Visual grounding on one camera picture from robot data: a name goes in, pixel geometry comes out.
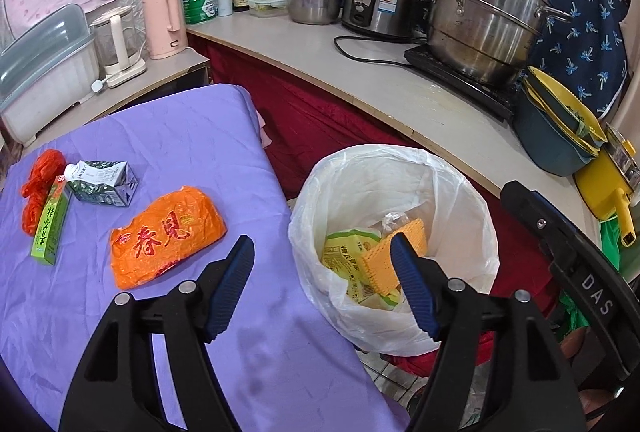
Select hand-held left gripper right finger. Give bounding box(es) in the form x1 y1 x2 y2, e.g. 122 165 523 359
390 232 587 432

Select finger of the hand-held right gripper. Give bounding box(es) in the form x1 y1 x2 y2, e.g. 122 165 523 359
501 181 573 265

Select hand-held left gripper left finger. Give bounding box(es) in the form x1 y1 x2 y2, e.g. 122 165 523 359
59 235 256 432

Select yellow wafer biscuit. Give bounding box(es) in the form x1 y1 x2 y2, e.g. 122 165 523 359
362 218 429 293

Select clear plastic bag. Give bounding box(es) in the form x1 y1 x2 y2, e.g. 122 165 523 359
380 211 407 233

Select yellow green snack wrapper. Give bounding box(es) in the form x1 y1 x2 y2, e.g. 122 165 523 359
323 232 402 311

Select orange bag with red print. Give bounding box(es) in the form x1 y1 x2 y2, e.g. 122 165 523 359
110 185 229 291

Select white plastic bin liner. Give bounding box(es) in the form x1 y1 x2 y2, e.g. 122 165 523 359
288 144 501 358

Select green white milk carton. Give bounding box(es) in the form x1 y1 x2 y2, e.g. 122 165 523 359
63 160 140 208

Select green cardboard box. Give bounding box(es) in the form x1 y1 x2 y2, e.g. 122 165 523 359
30 175 75 266

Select orange plastic bag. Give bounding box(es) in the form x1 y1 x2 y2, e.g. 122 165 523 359
20 149 67 235

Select green plastic bag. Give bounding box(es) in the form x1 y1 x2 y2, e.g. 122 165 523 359
555 219 627 344

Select yellow electric pot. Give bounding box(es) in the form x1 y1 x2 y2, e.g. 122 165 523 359
573 122 640 247

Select stacked blue yellow basins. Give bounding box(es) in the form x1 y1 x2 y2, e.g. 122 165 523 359
512 66 609 178

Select black induction cooktop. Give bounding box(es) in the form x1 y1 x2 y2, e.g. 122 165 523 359
404 42 521 123

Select purple tablecloth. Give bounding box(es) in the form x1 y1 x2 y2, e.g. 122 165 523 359
0 84 407 432

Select pink underlay cloth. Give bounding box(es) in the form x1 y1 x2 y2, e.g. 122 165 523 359
257 109 274 149

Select red counter curtain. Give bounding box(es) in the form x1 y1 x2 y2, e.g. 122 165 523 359
192 34 557 365

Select large steel steamer pot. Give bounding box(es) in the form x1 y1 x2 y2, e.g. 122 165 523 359
418 0 572 88

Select small grey side table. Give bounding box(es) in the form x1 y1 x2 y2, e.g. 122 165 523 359
20 46 211 147

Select grey kitchen counter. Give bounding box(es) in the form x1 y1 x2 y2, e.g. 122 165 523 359
186 9 602 233

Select glass electric kettle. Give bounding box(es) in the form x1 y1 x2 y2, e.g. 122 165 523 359
90 6 149 89

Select pink electric kettle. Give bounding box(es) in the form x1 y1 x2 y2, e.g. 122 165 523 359
141 0 189 61

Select white dish rack grey lid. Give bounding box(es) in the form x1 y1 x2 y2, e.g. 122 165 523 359
0 4 101 145

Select clear plastic food container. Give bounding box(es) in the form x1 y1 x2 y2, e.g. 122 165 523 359
247 0 291 19

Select green tin can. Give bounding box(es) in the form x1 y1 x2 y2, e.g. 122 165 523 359
180 0 220 25

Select small steel pot glass lid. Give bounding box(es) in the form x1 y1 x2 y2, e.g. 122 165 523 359
287 0 345 25

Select black power cable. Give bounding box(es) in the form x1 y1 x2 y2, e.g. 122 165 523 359
333 34 427 65

